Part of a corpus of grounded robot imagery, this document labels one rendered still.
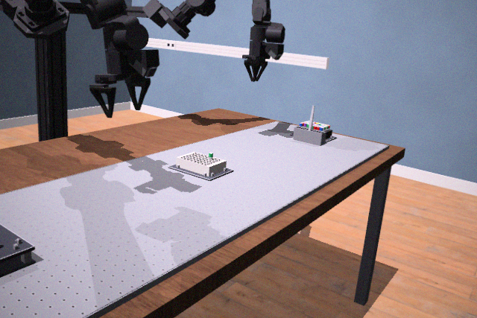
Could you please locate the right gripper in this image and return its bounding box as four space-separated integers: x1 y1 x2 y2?
89 48 151 118

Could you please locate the white tube carrier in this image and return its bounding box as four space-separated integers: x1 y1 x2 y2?
176 152 227 177

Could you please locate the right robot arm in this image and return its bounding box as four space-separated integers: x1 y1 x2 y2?
16 0 159 77

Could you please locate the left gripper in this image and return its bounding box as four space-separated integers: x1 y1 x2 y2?
242 40 270 82

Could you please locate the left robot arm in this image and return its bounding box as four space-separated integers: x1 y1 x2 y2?
164 0 285 60

